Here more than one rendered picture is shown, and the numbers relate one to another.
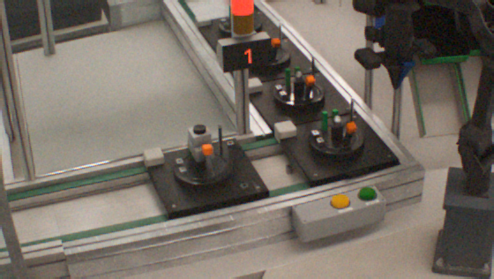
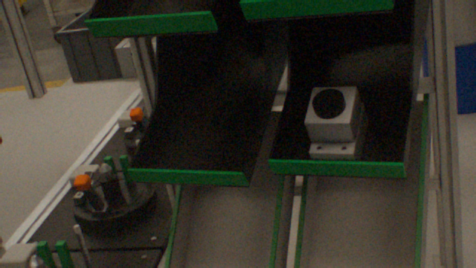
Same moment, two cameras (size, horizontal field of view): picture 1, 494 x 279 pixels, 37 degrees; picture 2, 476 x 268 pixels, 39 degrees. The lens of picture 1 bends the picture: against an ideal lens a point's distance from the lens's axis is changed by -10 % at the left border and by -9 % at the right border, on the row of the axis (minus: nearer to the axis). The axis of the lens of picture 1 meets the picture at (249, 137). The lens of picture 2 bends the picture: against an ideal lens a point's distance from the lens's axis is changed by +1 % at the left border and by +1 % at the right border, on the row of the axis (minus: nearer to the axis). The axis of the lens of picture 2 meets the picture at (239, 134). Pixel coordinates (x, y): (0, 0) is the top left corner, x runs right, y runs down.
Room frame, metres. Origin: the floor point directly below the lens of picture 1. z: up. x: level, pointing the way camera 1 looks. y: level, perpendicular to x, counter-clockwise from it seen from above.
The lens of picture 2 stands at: (1.21, -0.87, 1.51)
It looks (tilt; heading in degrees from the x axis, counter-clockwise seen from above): 25 degrees down; 34
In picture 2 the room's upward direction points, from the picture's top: 11 degrees counter-clockwise
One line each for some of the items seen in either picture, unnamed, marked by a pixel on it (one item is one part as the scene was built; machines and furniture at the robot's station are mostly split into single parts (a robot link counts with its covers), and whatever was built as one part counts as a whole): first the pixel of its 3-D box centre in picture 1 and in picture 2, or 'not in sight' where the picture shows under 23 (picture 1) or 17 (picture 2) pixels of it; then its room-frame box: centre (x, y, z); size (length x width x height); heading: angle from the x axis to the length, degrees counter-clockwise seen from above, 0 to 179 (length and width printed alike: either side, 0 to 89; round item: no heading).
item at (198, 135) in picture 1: (198, 138); not in sight; (1.56, 0.12, 1.06); 0.08 x 0.04 x 0.07; 19
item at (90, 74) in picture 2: not in sight; (146, 35); (3.41, 1.02, 0.73); 0.62 x 0.42 x 0.23; 108
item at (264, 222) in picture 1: (251, 222); not in sight; (1.43, 0.00, 0.91); 0.89 x 0.06 x 0.11; 108
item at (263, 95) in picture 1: (298, 84); (110, 184); (1.89, -0.14, 1.01); 0.24 x 0.24 x 0.13; 18
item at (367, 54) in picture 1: (397, 41); not in sight; (1.49, -0.32, 1.33); 0.19 x 0.06 x 0.08; 108
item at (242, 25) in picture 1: (243, 21); not in sight; (1.71, 0.01, 1.28); 0.05 x 0.05 x 0.05
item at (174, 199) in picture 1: (203, 176); not in sight; (1.55, 0.11, 0.96); 0.24 x 0.24 x 0.02; 18
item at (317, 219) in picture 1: (339, 213); not in sight; (1.43, -0.20, 0.93); 0.21 x 0.07 x 0.06; 108
